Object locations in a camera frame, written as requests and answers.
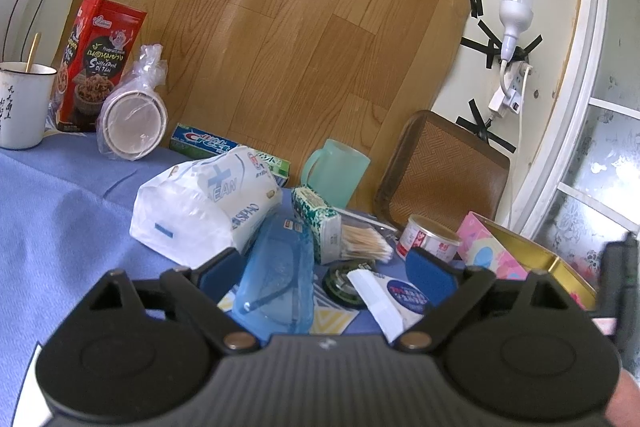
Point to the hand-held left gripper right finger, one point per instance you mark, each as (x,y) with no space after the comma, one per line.
(429,277)

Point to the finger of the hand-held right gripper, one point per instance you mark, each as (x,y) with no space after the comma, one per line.
(620,287)

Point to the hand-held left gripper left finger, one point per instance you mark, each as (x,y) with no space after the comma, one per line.
(220,272)

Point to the small white wipes pack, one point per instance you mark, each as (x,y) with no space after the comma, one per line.
(395,302)

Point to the translucent blue plastic case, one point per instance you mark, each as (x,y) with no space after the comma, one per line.
(275,277)

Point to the pink biscuit tin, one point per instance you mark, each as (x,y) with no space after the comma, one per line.
(480,247)

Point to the bag of cotton swabs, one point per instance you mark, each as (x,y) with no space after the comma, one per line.
(362,244)

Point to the green patterned tissue pack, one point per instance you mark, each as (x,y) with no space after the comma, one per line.
(315,217)

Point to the person's right hand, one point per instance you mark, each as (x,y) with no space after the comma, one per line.
(627,402)

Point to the round can with white label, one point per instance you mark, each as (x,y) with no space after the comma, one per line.
(425,242)

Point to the large white wipes pack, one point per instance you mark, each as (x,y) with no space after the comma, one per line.
(200,207)

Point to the dark round tin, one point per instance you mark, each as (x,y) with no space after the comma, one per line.
(345,289)

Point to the brown woven rattan board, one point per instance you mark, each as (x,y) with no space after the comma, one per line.
(440,172)

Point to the green and white box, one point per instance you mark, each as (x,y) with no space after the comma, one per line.
(272,163)

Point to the toothpaste box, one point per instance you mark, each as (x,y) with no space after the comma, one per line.
(200,141)

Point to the green plastic cup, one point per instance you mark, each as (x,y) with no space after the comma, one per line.
(340,177)

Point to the black tape cross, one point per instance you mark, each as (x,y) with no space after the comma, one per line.
(487,129)

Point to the blue tablecloth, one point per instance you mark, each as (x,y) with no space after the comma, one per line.
(65,217)

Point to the plastic bag of paper bowls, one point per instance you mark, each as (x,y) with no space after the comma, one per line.
(132,122)

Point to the white plug charger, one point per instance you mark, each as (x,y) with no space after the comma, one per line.
(506,102)

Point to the white power strip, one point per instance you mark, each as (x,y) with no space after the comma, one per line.
(521,79)

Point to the black tape cluster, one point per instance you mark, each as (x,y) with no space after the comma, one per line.
(482,47)

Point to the red snack box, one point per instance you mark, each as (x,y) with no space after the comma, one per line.
(100,57)

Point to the white enamel mug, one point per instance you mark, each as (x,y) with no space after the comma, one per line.
(25,117)

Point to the white light bulb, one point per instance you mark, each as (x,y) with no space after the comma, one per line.
(516,12)

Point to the wooden stick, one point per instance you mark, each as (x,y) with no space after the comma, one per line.
(33,52)

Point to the wood-grain wall sheet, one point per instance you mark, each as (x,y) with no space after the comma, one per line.
(300,32)

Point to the white window frame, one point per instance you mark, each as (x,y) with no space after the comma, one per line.
(590,32)

